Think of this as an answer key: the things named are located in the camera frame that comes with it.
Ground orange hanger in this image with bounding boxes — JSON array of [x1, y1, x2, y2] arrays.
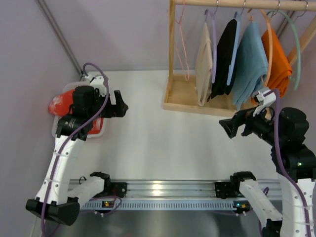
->
[[259, 9, 274, 87]]

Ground light blue trousers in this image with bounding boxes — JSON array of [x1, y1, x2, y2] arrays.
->
[[232, 22, 268, 110]]

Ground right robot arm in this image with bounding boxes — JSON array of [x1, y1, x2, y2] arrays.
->
[[219, 107, 316, 237]]

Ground black trousers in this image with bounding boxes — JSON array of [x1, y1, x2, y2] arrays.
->
[[207, 19, 237, 102]]

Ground grey cable duct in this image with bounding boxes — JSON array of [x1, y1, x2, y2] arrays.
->
[[81, 199, 237, 211]]

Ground purple hanger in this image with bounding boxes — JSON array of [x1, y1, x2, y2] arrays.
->
[[204, 0, 219, 84]]

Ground red white cloth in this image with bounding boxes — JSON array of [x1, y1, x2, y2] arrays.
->
[[48, 89, 104, 138]]

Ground wooden clothes rack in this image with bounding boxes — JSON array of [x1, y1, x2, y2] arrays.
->
[[163, 0, 316, 117]]

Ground orange trousers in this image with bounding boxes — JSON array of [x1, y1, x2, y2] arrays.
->
[[249, 27, 292, 97]]

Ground white plastic basket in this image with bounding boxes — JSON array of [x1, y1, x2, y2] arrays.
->
[[48, 81, 105, 138]]

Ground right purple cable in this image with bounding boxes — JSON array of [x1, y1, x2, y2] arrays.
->
[[256, 88, 312, 237]]

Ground pink hanger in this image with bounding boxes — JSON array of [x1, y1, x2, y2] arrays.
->
[[174, 0, 190, 81]]

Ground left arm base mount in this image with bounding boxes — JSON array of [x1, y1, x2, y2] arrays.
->
[[106, 182, 127, 198]]

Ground green hanger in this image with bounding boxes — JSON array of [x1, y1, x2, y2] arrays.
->
[[268, 0, 302, 91]]

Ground aluminium rail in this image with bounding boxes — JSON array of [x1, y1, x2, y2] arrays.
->
[[68, 179, 283, 199]]

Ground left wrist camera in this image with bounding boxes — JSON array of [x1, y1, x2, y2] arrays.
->
[[81, 76, 109, 105]]

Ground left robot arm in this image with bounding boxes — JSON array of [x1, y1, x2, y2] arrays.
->
[[26, 85, 128, 226]]

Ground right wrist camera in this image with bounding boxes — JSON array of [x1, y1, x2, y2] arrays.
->
[[251, 87, 276, 117]]

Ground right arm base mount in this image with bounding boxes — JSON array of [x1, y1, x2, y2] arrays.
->
[[214, 182, 238, 199]]

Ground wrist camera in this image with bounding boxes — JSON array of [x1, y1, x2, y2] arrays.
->
[[81, 76, 109, 105], [251, 87, 276, 117]]

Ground blue hanger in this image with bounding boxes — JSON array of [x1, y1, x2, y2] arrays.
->
[[226, 0, 246, 86]]

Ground beige trousers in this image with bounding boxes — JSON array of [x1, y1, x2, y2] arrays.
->
[[195, 23, 213, 106]]

